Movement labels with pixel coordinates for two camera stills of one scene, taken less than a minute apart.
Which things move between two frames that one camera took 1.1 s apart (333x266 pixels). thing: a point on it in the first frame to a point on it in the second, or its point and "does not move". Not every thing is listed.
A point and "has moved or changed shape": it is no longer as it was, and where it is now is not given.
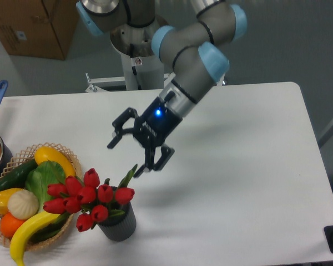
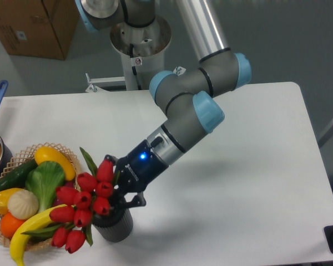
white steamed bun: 23,204 does not move
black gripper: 153,126 to 135,173
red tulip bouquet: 96,201 has moved or changed shape
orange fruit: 8,224 does not move
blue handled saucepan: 0,157 does not move
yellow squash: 46,153 does not move
